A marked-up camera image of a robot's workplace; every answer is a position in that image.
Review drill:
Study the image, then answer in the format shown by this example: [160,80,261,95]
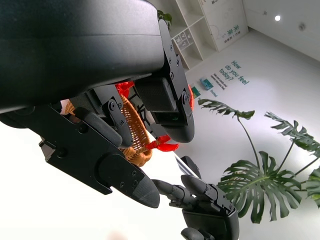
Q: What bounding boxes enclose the grey table cable tray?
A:
[174,156,201,180]

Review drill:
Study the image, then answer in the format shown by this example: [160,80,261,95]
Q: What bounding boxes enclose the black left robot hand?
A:
[0,0,196,210]

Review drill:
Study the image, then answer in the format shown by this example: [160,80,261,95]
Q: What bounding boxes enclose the small green shelf plant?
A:
[156,9,173,30]

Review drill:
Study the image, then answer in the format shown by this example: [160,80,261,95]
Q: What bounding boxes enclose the teal wall poster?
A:
[199,77,214,91]

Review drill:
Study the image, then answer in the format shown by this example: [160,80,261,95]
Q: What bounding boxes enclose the large monstera plant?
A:
[197,98,320,225]

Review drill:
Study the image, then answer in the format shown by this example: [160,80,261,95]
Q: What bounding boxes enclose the green wall poster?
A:
[190,85,202,98]

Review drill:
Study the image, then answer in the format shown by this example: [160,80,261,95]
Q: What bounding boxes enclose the wicker basket with red handle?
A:
[61,81,196,167]

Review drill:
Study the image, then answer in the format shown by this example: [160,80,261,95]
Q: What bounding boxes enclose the white shelf unit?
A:
[168,0,221,71]

